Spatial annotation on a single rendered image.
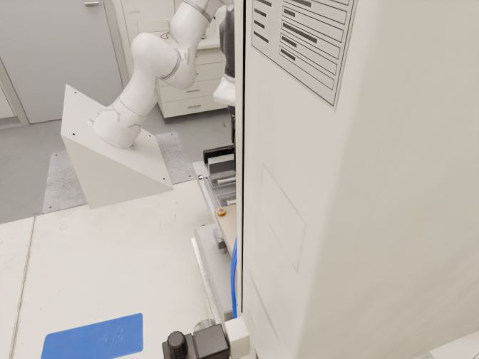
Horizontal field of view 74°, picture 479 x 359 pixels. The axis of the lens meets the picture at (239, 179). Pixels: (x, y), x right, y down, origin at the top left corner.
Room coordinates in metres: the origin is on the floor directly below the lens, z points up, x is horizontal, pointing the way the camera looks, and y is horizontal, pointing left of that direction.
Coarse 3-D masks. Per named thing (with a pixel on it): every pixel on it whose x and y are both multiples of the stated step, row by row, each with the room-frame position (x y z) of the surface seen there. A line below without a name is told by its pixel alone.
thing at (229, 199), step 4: (232, 192) 0.61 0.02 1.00; (236, 192) 0.61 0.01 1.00; (220, 196) 0.60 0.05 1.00; (224, 196) 0.60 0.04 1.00; (228, 196) 0.60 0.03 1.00; (232, 196) 0.60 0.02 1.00; (236, 196) 0.60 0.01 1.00; (220, 200) 0.59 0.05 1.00; (224, 200) 0.59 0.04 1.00; (228, 200) 0.59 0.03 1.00; (232, 200) 0.59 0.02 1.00; (236, 200) 0.59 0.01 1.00; (220, 204) 0.57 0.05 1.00; (224, 204) 0.57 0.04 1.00; (228, 204) 0.57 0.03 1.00; (232, 204) 0.57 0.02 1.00
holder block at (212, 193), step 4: (204, 180) 0.69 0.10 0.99; (208, 184) 0.66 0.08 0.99; (208, 188) 0.64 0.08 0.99; (224, 188) 0.64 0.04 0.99; (228, 188) 0.64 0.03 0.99; (232, 188) 0.64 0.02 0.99; (236, 188) 0.64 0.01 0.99; (208, 192) 0.65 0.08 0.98; (212, 192) 0.63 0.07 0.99; (216, 192) 0.63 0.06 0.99; (220, 192) 0.63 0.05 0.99; (224, 192) 0.63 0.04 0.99; (212, 196) 0.61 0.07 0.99; (212, 200) 0.60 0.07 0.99; (216, 200) 0.60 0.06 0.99; (216, 204) 0.58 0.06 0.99; (216, 208) 0.57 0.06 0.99
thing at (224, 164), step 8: (208, 160) 0.81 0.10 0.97; (216, 160) 0.81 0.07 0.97; (224, 160) 0.75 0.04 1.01; (232, 160) 0.75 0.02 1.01; (192, 168) 0.79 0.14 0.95; (200, 168) 0.77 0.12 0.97; (208, 168) 0.77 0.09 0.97; (216, 168) 0.74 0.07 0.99; (224, 168) 0.75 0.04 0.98; (232, 168) 0.75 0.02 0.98; (200, 184) 0.69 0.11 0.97; (208, 200) 0.62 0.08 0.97; (208, 208) 0.61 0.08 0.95
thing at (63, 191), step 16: (160, 144) 1.26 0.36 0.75; (176, 144) 1.26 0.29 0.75; (64, 160) 1.13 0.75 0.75; (176, 160) 1.13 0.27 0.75; (48, 176) 1.02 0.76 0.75; (64, 176) 1.02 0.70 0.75; (176, 176) 1.02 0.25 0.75; (192, 176) 1.02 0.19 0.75; (48, 192) 0.91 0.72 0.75; (64, 192) 0.91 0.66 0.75; (80, 192) 0.91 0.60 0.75; (48, 208) 0.83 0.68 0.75; (64, 208) 0.83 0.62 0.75
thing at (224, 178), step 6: (216, 174) 0.69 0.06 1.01; (222, 174) 0.69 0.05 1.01; (228, 174) 0.69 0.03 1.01; (234, 174) 0.69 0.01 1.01; (210, 180) 0.66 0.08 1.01; (216, 180) 0.66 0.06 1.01; (222, 180) 0.66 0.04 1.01; (228, 180) 0.66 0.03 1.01; (234, 180) 0.66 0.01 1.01; (216, 186) 0.64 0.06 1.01
